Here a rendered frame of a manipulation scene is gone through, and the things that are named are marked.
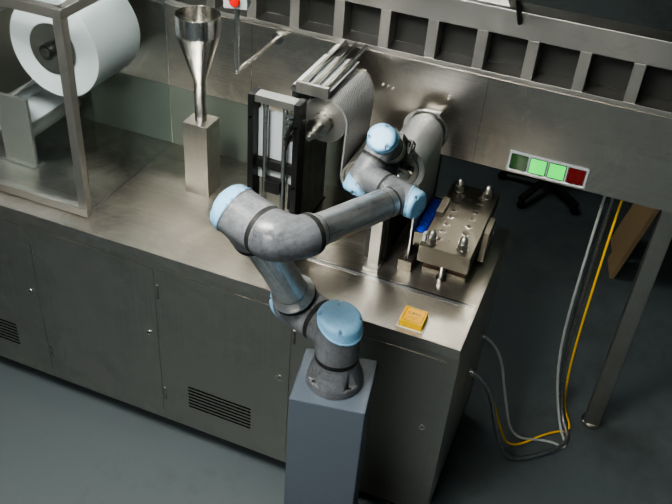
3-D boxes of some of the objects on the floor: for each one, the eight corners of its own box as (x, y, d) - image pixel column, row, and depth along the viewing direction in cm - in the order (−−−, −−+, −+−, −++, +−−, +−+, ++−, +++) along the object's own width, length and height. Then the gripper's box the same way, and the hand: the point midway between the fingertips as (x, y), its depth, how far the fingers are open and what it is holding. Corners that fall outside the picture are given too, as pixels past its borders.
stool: (584, 172, 495) (613, 74, 457) (595, 219, 454) (627, 116, 416) (496, 161, 498) (517, 63, 460) (498, 206, 458) (522, 103, 419)
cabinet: (-141, 319, 352) (-207, 143, 300) (-34, 240, 401) (-75, 76, 349) (421, 534, 287) (460, 356, 235) (467, 408, 336) (508, 238, 284)
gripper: (415, 136, 216) (426, 153, 236) (379, 127, 218) (393, 145, 239) (405, 167, 216) (417, 182, 236) (370, 158, 218) (385, 173, 239)
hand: (401, 172), depth 236 cm, fingers closed, pressing on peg
